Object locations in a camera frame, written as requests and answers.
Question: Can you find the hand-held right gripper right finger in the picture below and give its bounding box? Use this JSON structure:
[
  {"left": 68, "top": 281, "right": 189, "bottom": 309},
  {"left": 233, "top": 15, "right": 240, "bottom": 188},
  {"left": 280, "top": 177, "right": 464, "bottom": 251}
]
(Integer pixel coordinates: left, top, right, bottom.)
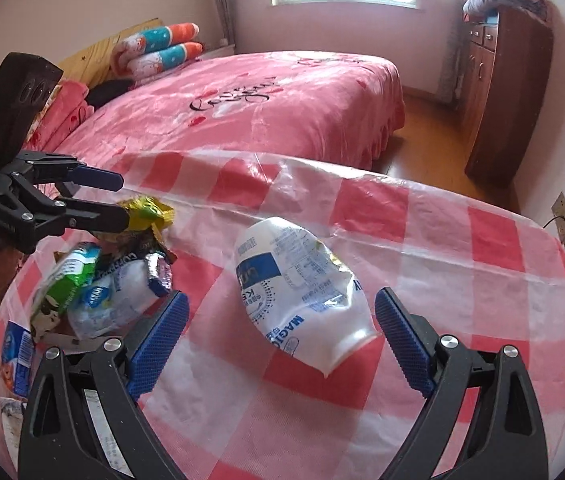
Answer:
[{"left": 375, "top": 286, "right": 550, "bottom": 480}]

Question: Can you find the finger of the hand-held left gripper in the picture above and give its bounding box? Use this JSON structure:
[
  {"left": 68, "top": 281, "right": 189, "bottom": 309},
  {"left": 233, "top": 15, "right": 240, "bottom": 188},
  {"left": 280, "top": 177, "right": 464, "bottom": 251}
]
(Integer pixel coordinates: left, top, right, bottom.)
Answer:
[
  {"left": 12, "top": 195, "right": 132, "bottom": 256},
  {"left": 10, "top": 150, "right": 124, "bottom": 192}
]

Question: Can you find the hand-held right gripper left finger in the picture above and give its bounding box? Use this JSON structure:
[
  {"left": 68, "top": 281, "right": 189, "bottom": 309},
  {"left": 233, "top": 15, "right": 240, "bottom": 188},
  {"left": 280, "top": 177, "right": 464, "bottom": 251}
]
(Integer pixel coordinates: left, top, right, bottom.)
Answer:
[{"left": 16, "top": 290, "right": 190, "bottom": 480}]

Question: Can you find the yellow green wrapper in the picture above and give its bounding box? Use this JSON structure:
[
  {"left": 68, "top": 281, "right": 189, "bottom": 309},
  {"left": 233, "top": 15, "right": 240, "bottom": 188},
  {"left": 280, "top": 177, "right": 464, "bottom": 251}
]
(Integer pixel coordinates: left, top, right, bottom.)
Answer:
[{"left": 90, "top": 195, "right": 176, "bottom": 243}]

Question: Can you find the white crushed plastic bottle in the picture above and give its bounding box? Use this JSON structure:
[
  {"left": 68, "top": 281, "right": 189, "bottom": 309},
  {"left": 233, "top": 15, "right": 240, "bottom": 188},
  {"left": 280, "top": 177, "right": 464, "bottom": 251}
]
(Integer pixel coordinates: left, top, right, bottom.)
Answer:
[{"left": 235, "top": 216, "right": 379, "bottom": 380}]

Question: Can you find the blue pocket tissue pack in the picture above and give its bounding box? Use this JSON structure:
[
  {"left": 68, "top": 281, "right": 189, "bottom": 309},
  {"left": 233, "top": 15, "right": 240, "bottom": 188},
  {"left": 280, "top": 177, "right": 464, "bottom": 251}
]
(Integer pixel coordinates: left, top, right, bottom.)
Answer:
[{"left": 1, "top": 321, "right": 36, "bottom": 396}]

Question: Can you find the floral pillow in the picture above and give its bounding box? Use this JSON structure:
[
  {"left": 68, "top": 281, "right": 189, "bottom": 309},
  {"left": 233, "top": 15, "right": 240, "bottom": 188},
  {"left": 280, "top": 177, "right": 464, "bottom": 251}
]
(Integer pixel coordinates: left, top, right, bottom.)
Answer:
[{"left": 32, "top": 84, "right": 64, "bottom": 133}]

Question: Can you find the folded pink fleece blanket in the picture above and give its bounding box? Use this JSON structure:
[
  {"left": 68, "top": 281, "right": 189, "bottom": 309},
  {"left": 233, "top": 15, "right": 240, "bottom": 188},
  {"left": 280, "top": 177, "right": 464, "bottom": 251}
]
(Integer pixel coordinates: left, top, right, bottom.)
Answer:
[{"left": 25, "top": 80, "right": 96, "bottom": 156}]

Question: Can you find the dark foil wrapper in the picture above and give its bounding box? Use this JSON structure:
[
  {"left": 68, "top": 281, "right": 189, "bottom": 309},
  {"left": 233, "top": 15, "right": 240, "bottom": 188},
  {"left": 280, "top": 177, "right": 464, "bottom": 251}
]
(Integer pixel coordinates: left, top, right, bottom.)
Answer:
[{"left": 90, "top": 230, "right": 170, "bottom": 281}]

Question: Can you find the white blue plastic packet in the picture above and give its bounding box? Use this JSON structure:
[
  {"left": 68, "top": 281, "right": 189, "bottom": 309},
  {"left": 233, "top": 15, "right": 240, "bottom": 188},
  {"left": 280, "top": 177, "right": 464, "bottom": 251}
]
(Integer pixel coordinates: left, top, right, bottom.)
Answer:
[{"left": 67, "top": 260, "right": 163, "bottom": 341}]

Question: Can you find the silver foil wrapper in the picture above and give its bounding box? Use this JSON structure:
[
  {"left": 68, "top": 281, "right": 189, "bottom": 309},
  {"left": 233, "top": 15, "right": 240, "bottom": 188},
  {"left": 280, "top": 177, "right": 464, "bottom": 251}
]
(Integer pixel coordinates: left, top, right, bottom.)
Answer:
[{"left": 145, "top": 252, "right": 177, "bottom": 297}]

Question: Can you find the green snack packet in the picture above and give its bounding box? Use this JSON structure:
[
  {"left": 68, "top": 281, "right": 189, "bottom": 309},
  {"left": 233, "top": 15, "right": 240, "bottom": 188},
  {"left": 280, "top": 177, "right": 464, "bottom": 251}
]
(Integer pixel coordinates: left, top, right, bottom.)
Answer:
[{"left": 30, "top": 241, "right": 103, "bottom": 346}]

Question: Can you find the dark cloth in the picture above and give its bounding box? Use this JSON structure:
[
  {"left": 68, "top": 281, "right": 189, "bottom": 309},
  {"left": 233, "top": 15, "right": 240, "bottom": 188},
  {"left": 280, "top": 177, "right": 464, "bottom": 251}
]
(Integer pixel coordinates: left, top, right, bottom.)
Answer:
[{"left": 87, "top": 77, "right": 138, "bottom": 108}]

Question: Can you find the yellow wooden headboard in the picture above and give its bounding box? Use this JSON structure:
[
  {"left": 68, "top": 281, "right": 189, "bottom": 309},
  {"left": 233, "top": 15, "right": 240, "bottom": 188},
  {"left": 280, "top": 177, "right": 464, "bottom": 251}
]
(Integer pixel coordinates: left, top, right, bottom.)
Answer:
[{"left": 57, "top": 17, "right": 163, "bottom": 81}]

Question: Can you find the cartoon print pillow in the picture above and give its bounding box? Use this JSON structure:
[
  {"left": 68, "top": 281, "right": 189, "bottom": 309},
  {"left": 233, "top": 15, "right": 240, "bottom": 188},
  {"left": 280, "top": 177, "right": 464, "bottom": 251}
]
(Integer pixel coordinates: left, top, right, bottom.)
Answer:
[
  {"left": 127, "top": 41, "right": 206, "bottom": 86},
  {"left": 112, "top": 22, "right": 202, "bottom": 68}
]

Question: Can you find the red white checked tablecloth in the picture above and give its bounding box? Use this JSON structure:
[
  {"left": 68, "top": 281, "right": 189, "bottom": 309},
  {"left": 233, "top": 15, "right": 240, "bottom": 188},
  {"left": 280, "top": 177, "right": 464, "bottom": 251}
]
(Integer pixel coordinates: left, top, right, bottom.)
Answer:
[{"left": 0, "top": 150, "right": 565, "bottom": 480}]

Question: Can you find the white bedside table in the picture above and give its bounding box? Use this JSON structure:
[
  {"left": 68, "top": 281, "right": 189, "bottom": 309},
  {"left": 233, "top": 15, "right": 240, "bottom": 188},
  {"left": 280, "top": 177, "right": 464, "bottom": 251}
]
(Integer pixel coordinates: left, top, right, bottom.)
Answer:
[{"left": 201, "top": 44, "right": 237, "bottom": 63}]

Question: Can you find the bed with pink cover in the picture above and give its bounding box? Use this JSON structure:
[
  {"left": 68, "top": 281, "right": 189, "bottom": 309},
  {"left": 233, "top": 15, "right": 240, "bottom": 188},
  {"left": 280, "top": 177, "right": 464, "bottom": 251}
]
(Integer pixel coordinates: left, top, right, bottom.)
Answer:
[{"left": 32, "top": 50, "right": 408, "bottom": 173}]

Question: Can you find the grey plaid curtain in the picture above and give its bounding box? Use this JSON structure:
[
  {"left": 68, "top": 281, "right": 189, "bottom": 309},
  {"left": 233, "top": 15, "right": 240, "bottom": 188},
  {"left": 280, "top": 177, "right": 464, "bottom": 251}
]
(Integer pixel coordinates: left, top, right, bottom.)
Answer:
[
  {"left": 437, "top": 20, "right": 468, "bottom": 106},
  {"left": 207, "top": 0, "right": 238, "bottom": 48}
]

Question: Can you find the brown wooden cabinet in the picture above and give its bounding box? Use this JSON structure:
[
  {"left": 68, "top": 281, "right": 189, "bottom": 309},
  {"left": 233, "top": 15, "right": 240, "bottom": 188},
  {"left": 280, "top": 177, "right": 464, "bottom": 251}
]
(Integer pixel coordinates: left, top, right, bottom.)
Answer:
[{"left": 457, "top": 5, "right": 555, "bottom": 188}]

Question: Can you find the thin socket cable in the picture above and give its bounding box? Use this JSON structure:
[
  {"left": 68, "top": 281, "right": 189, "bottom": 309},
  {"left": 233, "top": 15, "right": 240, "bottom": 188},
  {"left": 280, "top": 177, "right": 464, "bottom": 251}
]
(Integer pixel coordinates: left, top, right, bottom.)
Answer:
[{"left": 542, "top": 215, "right": 565, "bottom": 251}]

